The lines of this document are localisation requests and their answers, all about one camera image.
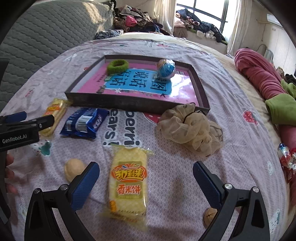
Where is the walnut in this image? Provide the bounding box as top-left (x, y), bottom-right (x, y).
top-left (64, 158), bottom-right (86, 183)
top-left (203, 207), bottom-right (217, 227)

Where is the blue snack packet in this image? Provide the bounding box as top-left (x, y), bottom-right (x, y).
top-left (60, 108), bottom-right (109, 139)

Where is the yellow rice cracker pack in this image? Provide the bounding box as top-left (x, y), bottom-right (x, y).
top-left (102, 144), bottom-right (154, 232)

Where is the green fuzzy hair ring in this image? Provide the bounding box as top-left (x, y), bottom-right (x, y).
top-left (106, 59), bottom-right (130, 75)

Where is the beige mesh scrunchie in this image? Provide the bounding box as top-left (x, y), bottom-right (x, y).
top-left (157, 103), bottom-right (223, 158)

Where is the blue red surprise egg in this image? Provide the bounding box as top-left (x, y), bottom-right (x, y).
top-left (157, 59), bottom-right (176, 79)

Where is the person's hand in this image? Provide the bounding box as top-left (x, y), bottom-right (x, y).
top-left (4, 154), bottom-right (18, 195)

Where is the red white candy bag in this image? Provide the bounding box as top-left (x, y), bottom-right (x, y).
top-left (277, 143), bottom-right (295, 183)

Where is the grey quilted headboard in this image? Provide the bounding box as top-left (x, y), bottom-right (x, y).
top-left (1, 1), bottom-right (116, 108)

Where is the pink printed bed sheet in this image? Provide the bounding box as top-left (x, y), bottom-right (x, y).
top-left (2, 37), bottom-right (293, 240)

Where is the green fleece garment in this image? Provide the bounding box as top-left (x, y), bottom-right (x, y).
top-left (265, 79), bottom-right (296, 126)

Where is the dark patterned cloth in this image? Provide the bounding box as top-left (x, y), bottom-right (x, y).
top-left (94, 30), bottom-right (124, 40)

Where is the pink blue book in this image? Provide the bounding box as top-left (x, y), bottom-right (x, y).
top-left (71, 62), bottom-right (199, 105)

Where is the pink quilt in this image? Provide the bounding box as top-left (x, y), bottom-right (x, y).
top-left (234, 48), bottom-right (296, 207)

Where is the clothes pile by headboard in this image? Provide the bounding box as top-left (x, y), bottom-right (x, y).
top-left (111, 1), bottom-right (171, 36)

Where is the left cream curtain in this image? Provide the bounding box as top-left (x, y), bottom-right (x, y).
top-left (154, 0), bottom-right (176, 35)

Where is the cream curtain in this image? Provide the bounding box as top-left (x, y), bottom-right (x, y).
top-left (227, 0), bottom-right (252, 56)
top-left (154, 0), bottom-right (176, 35)

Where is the right cream curtain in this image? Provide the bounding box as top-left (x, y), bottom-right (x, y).
top-left (227, 0), bottom-right (252, 56)

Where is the clothes pile on windowsill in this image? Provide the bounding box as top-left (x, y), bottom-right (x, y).
top-left (175, 9), bottom-right (228, 45)

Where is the white air conditioner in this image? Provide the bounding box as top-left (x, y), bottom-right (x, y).
top-left (266, 14), bottom-right (282, 27)

